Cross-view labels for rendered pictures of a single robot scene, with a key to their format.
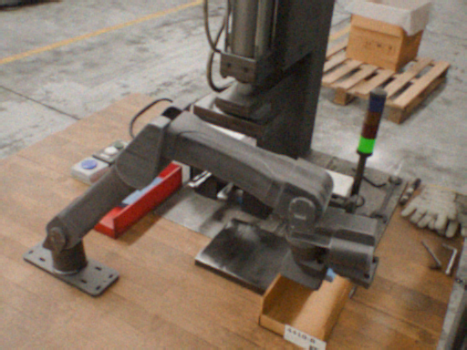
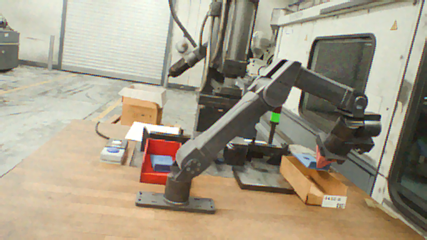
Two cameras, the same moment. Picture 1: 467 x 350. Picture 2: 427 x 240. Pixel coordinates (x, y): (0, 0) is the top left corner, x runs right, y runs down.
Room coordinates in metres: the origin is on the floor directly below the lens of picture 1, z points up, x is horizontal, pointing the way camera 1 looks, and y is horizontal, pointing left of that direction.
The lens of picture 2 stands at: (0.02, 0.75, 1.29)
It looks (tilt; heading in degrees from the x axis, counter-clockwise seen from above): 11 degrees down; 324
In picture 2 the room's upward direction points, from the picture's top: 10 degrees clockwise
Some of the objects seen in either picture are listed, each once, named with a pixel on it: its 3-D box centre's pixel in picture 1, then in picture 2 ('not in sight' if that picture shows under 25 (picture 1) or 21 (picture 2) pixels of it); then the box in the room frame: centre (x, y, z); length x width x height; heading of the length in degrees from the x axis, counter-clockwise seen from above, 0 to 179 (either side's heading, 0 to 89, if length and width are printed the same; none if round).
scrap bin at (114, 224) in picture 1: (131, 191); (163, 160); (0.92, 0.25, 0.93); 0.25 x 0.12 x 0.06; 153
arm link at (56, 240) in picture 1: (68, 228); (184, 165); (0.69, 0.31, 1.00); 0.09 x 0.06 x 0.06; 161
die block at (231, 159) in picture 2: (239, 183); (217, 149); (0.97, 0.00, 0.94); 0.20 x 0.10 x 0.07; 63
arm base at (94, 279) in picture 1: (67, 252); (178, 189); (0.69, 0.32, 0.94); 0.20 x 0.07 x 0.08; 63
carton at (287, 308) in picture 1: (317, 283); (310, 180); (0.66, -0.17, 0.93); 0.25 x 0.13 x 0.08; 153
